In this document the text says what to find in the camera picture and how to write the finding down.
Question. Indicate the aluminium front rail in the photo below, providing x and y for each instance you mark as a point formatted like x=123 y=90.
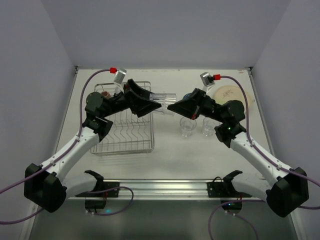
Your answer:
x=166 y=189

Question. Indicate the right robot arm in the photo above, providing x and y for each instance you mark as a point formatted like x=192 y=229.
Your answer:
x=283 y=188

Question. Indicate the brown ceramic mug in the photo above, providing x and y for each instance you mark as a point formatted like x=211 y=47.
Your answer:
x=106 y=94

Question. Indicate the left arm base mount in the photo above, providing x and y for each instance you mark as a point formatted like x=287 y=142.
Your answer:
x=97 y=201

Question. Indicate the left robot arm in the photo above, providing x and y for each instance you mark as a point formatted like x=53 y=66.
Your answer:
x=46 y=184

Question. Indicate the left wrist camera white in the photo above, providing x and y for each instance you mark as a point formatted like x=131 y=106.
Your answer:
x=119 y=78

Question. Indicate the clear glass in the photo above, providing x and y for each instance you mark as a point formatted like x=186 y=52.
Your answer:
x=164 y=99
x=208 y=127
x=187 y=126

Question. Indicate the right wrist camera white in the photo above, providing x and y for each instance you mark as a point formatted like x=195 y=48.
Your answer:
x=208 y=81

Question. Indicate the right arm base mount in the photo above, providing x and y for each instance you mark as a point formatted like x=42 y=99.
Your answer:
x=217 y=188

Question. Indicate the metal wire dish rack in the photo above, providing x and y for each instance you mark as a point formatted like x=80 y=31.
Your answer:
x=122 y=132

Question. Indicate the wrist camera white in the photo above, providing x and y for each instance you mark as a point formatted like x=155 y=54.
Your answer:
x=208 y=81
x=119 y=78

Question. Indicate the green plate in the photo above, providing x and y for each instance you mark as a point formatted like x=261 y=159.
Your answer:
x=228 y=93

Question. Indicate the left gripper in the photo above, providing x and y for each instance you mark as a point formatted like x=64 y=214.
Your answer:
x=129 y=97

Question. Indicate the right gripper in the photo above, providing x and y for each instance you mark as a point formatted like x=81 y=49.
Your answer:
x=200 y=102

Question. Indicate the blue patterned bowl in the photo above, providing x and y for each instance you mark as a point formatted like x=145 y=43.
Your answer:
x=187 y=96

